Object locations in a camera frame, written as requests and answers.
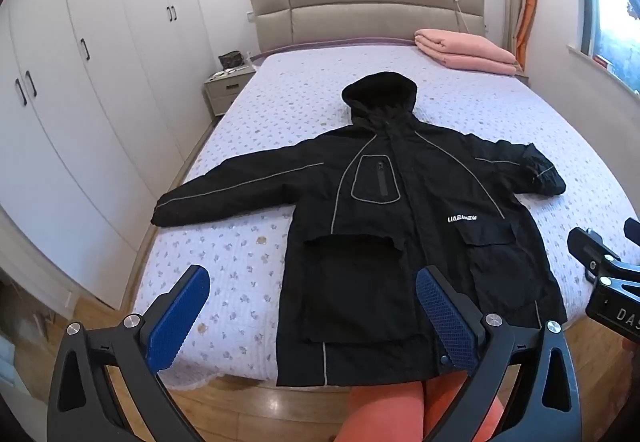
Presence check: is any white nightstand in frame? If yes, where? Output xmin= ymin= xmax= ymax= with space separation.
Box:
xmin=203 ymin=64 xmax=258 ymax=117

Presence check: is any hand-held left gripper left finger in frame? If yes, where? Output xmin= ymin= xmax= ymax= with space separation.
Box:
xmin=46 ymin=264 xmax=211 ymax=442

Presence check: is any bed with floral quilted cover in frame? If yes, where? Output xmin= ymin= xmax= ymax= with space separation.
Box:
xmin=132 ymin=39 xmax=640 ymax=385

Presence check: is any white windowsill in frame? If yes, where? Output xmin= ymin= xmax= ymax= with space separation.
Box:
xmin=566 ymin=44 xmax=640 ymax=98

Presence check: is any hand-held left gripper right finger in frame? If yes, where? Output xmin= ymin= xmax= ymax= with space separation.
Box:
xmin=415 ymin=265 xmax=582 ymax=442

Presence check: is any person's leg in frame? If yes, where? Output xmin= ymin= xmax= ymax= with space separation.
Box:
xmin=422 ymin=369 xmax=503 ymax=442
xmin=332 ymin=379 xmax=426 ymax=442

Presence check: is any folded pink blanket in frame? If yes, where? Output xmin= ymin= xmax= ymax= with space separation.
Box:
xmin=414 ymin=28 xmax=518 ymax=76

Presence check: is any person's left leg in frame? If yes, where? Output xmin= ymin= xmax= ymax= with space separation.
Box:
xmin=332 ymin=379 xmax=426 ymax=442

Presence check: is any person's right leg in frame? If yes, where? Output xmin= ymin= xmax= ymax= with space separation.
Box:
xmin=422 ymin=369 xmax=503 ymax=442

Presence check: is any beige padded headboard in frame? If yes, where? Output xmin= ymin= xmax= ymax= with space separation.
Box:
xmin=248 ymin=0 xmax=487 ymax=58

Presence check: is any window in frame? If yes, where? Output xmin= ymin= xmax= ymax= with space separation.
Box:
xmin=575 ymin=0 xmax=640 ymax=87

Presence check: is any black hooded jacket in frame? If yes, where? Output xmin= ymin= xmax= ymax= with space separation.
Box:
xmin=152 ymin=70 xmax=568 ymax=388

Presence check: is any white cable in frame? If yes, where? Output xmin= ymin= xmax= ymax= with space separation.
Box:
xmin=451 ymin=0 xmax=473 ymax=36

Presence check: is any white wardrobe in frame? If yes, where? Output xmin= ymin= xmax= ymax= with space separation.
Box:
xmin=0 ymin=0 xmax=213 ymax=310

